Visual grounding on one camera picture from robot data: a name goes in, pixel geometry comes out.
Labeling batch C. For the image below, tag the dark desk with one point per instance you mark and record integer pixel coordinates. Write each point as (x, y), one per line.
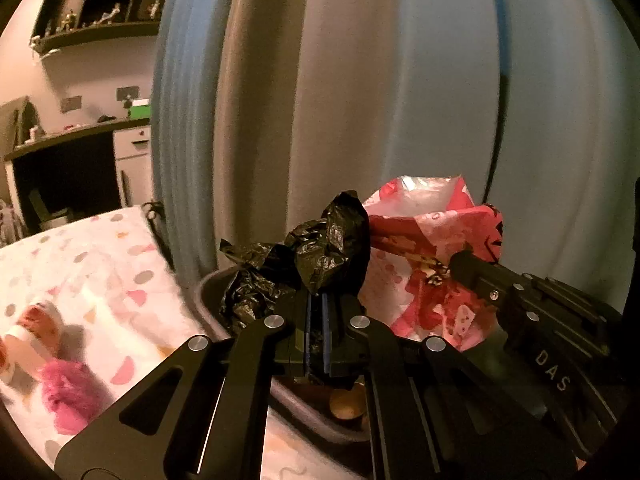
(65, 136)

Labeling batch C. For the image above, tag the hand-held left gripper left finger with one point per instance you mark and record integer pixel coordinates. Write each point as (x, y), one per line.
(311, 332)

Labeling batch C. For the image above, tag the group of small figurines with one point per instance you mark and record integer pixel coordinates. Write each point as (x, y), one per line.
(110, 12)

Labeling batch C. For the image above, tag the green box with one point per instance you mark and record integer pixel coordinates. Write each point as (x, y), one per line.
(140, 111)

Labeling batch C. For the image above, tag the dark wall shelf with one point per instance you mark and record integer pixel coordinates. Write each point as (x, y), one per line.
(100, 32)

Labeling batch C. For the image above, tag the blue and beige curtain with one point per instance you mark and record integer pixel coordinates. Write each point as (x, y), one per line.
(400, 85)

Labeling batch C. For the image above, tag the white drawer cabinet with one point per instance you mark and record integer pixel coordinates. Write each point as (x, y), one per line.
(132, 170)

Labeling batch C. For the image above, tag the pink fluffy cloth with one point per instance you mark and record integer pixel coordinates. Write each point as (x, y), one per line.
(70, 395)

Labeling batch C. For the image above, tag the patterned paper cup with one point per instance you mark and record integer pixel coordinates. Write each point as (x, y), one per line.
(30, 335)

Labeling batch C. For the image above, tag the red white printed plastic bag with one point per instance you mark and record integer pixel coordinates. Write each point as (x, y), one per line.
(430, 310)

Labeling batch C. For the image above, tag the grey wall socket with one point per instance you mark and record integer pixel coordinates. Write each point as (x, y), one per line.
(70, 104)
(127, 93)

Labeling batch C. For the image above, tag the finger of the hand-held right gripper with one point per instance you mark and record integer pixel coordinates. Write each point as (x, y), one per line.
(475, 272)

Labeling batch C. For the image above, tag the black plastic bag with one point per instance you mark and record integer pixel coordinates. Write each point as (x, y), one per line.
(330, 250)

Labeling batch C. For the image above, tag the patterned tablecloth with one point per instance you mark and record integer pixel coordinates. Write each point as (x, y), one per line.
(100, 280)

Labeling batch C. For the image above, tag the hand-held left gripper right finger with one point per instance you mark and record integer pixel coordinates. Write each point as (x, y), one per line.
(326, 332)

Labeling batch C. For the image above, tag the grey plastic bin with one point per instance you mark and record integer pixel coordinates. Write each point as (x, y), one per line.
(207, 300)

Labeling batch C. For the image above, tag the brown padded headboard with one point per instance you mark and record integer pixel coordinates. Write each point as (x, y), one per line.
(15, 125)

